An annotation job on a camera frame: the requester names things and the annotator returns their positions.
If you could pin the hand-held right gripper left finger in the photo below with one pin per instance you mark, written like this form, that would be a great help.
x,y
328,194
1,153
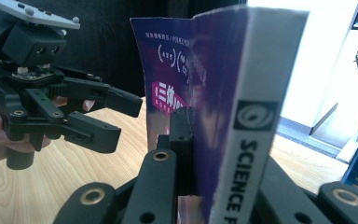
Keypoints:
x,y
181,146

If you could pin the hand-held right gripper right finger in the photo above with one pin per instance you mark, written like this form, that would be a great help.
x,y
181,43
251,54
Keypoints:
x,y
286,199

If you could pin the purple magazine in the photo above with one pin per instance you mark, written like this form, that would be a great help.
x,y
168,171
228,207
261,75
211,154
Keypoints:
x,y
223,93

